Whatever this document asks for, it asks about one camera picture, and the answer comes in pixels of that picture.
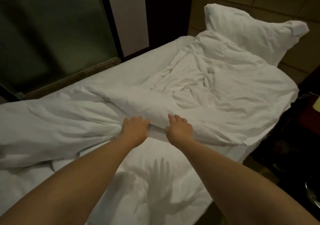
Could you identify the person's right hand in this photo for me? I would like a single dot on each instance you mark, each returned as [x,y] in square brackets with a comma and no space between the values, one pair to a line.
[179,130]

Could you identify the person's left hand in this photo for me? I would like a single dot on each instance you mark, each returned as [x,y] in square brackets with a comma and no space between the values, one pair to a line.
[135,130]

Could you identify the white bed sheet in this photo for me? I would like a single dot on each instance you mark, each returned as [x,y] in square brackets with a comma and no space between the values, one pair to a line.
[145,62]

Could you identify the white duvet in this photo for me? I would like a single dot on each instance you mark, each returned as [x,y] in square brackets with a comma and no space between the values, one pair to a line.
[240,92]

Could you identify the white pillow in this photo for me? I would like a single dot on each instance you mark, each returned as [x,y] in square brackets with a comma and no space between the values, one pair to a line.
[250,30]

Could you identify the person's right forearm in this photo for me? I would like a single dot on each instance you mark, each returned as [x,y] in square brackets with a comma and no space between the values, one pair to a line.
[240,187]

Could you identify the person's left forearm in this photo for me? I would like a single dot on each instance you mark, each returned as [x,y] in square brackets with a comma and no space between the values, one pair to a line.
[75,187]

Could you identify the dark wooden column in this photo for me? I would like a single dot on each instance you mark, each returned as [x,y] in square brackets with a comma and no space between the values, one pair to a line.
[167,10]

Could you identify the frosted glass partition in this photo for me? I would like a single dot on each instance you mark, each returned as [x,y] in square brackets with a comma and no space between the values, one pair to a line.
[55,32]

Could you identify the reddish wooden nightstand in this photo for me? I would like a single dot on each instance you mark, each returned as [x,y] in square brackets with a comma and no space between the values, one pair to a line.
[307,125]

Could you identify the yellow telephone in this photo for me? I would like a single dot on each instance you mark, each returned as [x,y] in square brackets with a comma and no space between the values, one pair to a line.
[316,104]

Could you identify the black trash bin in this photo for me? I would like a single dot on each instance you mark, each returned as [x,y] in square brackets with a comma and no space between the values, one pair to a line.
[314,193]

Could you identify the beige padded headboard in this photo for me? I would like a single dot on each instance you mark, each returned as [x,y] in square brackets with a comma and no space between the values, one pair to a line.
[295,2]

